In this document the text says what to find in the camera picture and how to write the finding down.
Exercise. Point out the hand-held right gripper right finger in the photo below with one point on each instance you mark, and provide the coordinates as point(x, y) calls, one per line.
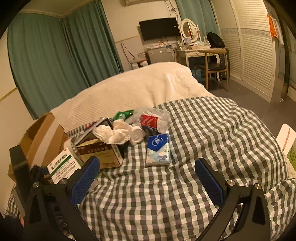
point(209, 183)

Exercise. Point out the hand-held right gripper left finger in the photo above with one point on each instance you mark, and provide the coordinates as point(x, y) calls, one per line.
point(84, 178)

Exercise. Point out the white green medicine box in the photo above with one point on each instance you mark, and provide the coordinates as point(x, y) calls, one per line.
point(62, 164)

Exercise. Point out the brown gold medicine box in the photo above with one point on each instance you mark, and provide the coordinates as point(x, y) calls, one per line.
point(101, 151)

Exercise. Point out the brown cardboard box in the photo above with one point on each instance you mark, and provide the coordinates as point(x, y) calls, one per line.
point(41, 139)

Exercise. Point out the green foil packet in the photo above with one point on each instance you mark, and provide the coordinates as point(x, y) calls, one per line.
point(121, 114)

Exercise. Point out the black and white snack bag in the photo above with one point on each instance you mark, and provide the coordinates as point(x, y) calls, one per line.
point(150, 120)

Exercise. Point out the crumpled white tissue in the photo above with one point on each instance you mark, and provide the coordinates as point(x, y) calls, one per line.
point(113, 135)

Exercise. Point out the grey white checkered blanket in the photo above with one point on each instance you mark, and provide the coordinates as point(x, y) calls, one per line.
point(185, 129)

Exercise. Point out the blue tissue pack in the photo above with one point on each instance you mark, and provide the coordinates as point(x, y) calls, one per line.
point(158, 150)

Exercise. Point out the small white roll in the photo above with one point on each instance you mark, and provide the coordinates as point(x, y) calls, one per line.
point(136, 136)

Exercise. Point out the white card red print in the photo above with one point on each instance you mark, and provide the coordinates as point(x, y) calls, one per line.
point(288, 139)

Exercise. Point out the cream textured blanket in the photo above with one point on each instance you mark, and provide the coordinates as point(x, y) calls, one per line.
point(138, 88)

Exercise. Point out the wide green curtain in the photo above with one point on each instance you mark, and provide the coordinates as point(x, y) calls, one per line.
point(41, 58)

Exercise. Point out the wooden chair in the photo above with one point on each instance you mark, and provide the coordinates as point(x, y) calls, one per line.
point(215, 67)

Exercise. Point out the white dressing table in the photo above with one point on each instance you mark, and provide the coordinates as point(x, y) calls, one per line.
point(185, 54)

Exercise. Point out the white louvred wardrobe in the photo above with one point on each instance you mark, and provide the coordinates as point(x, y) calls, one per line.
point(254, 58)

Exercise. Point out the grey mini fridge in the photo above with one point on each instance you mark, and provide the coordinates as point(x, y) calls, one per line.
point(159, 55)

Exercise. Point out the narrow green curtain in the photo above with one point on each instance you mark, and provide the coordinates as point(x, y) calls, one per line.
point(92, 41)

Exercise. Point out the oval white vanity mirror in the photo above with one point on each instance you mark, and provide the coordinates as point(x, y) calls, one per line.
point(188, 27)

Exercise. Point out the orange paper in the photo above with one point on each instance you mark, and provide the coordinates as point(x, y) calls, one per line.
point(271, 25)

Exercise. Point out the green curtain beside mirror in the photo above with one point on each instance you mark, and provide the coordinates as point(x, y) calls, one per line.
point(198, 11)

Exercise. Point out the black wall television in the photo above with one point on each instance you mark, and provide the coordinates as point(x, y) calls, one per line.
point(159, 29)

